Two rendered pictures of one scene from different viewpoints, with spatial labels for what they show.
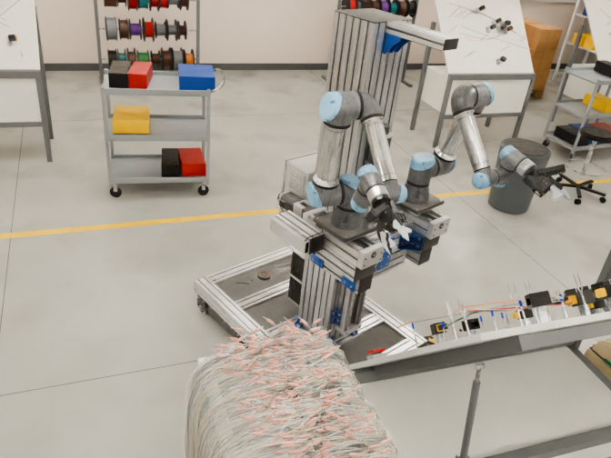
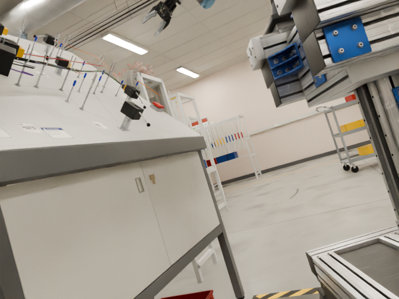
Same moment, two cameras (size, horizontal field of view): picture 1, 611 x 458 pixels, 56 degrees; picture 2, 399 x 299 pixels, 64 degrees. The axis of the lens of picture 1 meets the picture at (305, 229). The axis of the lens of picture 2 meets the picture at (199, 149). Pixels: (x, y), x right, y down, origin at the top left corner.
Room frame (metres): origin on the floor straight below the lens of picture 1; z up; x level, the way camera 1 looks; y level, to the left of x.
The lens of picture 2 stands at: (2.86, -1.43, 0.71)
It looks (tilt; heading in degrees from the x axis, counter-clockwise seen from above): 3 degrees up; 134
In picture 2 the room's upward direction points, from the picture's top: 17 degrees counter-clockwise
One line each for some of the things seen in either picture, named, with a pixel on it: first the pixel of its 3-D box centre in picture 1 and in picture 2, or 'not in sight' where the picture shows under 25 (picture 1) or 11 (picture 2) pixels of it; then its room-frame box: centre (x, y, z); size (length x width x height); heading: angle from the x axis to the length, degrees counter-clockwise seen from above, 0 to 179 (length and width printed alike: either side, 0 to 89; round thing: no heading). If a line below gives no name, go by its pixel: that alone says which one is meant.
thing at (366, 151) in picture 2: not in sight; (361, 130); (1.23, 3.57, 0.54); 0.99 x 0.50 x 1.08; 35
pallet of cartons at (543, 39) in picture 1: (503, 57); not in sight; (9.07, -2.71, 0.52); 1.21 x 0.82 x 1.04; 112
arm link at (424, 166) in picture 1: (422, 167); not in sight; (2.69, -0.55, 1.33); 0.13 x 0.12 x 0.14; 129
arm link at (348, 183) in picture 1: (349, 190); not in sight; (2.34, -0.18, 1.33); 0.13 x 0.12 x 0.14; 115
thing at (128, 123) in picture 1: (165, 130); not in sight; (4.68, 1.31, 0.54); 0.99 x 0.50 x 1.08; 107
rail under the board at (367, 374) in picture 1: (463, 354); (140, 150); (1.89, -0.74, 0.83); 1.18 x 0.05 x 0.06; 112
